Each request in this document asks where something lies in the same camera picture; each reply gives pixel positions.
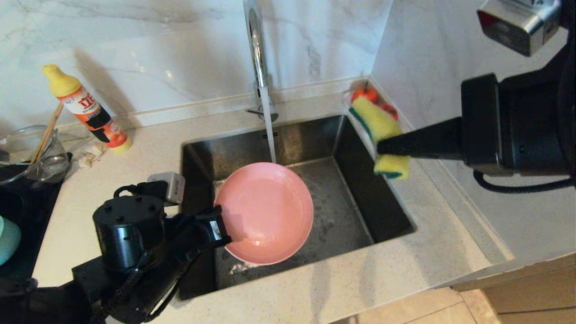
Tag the teal bowl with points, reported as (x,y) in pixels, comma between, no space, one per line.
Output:
(6,240)

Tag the black induction cooktop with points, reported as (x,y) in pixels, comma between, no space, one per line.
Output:
(27,202)

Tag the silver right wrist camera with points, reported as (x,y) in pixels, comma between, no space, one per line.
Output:
(517,24)

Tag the chrome kitchen faucet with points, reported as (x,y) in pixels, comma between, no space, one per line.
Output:
(257,54)

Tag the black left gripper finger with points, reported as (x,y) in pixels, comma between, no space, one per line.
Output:
(220,229)

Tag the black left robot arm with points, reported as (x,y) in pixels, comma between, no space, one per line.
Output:
(126,234)

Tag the wooden chopstick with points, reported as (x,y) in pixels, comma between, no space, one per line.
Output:
(50,134)
(46,134)

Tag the yellow sponge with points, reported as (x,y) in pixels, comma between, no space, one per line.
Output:
(378,121)

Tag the small white dish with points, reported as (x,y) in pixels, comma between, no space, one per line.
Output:
(345,101)
(362,126)

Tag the stainless steel sink basin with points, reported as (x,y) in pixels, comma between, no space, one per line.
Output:
(351,202)

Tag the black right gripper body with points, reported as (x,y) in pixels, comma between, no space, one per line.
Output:
(522,126)

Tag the red apple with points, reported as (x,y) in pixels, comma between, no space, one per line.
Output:
(390,110)

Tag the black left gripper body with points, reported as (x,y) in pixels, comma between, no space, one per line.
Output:
(189,238)

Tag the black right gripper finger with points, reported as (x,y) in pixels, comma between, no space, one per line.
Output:
(432,139)

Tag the wooden cabinet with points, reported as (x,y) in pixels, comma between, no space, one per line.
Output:
(531,297)

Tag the pink plate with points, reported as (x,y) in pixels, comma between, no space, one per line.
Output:
(265,211)

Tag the crumpled white tissue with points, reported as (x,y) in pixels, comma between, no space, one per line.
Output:
(92,155)

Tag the clear glass bowl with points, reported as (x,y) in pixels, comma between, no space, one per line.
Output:
(18,148)

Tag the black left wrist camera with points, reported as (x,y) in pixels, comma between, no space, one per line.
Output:
(173,184)

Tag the yellow-capped orange dish soap bottle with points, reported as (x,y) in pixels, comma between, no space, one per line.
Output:
(67,87)

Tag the orange persimmon fruit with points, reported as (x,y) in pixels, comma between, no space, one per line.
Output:
(360,92)

